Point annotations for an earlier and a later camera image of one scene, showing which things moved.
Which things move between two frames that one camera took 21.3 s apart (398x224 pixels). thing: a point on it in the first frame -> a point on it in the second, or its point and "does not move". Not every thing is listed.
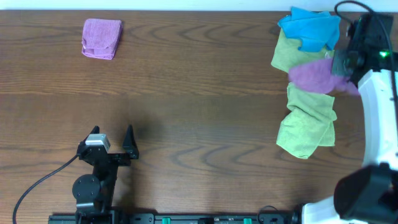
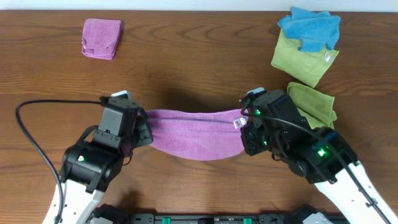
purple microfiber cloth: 316,76 -> 197,135
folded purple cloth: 101,38 does not move
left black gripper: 133,152 -> 142,118
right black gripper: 336,66 -> 249,133
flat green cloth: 287,53 does not move
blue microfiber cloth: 316,30 does not move
